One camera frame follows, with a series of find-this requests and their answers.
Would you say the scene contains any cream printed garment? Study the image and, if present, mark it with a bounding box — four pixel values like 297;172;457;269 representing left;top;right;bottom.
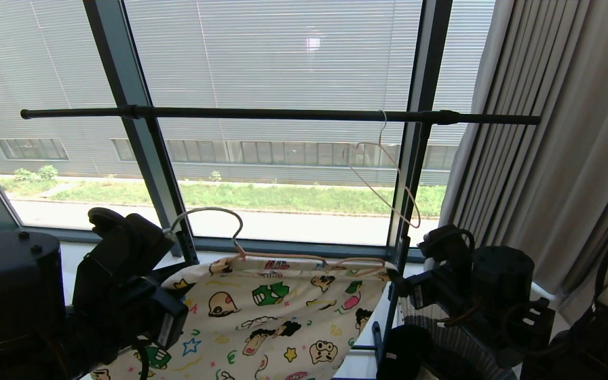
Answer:
89;254;398;380

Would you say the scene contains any black garment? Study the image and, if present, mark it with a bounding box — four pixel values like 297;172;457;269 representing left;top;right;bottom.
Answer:
375;323;436;380

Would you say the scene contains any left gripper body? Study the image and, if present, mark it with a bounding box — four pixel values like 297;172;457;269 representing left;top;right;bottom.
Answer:
74;253;178;349

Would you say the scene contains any pink clothes hanger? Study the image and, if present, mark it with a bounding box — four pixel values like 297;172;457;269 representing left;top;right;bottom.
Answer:
168;206;390;278
341;109;422;230

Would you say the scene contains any white laundry basket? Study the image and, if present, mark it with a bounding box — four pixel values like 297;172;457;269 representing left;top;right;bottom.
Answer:
396;311;518;380

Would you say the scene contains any beige curtain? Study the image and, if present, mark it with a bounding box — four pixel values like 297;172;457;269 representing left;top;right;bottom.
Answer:
438;0;608;317

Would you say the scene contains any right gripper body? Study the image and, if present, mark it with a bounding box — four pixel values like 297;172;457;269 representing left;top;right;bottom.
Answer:
410;264;476;322

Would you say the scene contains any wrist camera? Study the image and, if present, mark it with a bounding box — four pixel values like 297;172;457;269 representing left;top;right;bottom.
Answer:
134;285;189;350
407;274;444;313

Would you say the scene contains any black clothes rack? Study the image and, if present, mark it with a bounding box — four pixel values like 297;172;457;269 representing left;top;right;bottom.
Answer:
19;104;543;380

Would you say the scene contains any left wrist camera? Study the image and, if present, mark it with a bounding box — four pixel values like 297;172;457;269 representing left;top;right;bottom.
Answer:
134;285;189;350

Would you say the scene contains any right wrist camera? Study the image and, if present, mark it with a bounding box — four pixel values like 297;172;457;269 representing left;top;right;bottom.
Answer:
407;274;444;313

